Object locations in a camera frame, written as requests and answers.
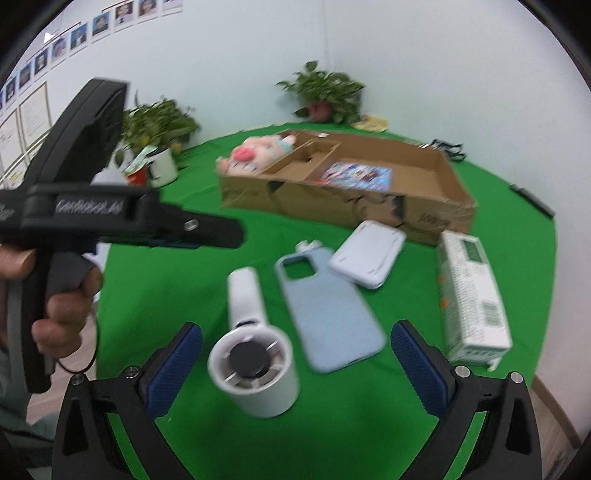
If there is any colourful printed puzzle box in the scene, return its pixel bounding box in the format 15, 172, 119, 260
318, 161, 393, 193

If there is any white plastic device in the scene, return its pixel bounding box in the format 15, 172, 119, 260
329, 220, 407, 289

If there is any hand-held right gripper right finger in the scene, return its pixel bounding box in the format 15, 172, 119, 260
392, 319, 542, 480

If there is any white and green carton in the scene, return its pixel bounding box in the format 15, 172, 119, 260
436, 231, 513, 369

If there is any row of wall portrait photos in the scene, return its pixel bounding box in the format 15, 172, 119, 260
0, 0, 184, 116

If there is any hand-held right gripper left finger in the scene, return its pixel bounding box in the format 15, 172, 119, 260
52, 322, 204, 480

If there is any gold framed wall notice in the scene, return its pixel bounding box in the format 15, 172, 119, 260
0, 82, 51, 183

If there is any black wire frame stand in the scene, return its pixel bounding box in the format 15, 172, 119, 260
430, 138, 465, 162

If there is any white handheld fan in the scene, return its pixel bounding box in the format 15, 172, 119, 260
208, 267, 301, 419

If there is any white wall conduit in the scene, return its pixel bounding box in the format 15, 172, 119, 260
322, 0, 337, 72

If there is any potted plant in orange pot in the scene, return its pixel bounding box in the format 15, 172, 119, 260
276, 61, 365, 125

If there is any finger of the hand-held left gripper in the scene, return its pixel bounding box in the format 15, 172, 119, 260
148, 202, 245, 251

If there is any brown cardboard box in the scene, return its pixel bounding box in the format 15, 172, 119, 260
217, 130, 477, 246

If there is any blue phone case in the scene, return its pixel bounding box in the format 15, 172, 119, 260
274, 247, 387, 374

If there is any pink pig plush toy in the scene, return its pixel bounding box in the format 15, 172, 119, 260
219, 135, 296, 176

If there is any person's left hand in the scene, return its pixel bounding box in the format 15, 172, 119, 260
0, 244, 105, 359

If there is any leafy green potted plant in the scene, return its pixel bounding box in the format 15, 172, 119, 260
121, 95, 200, 155

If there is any black rectangular bar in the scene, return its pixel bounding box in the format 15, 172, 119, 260
509, 184, 556, 217

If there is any white mug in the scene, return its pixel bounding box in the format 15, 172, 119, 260
147, 147, 179, 186

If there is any green tablecloth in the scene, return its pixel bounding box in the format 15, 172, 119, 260
95, 122, 557, 480

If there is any black wrist cord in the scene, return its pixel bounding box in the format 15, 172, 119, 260
55, 314, 100, 374

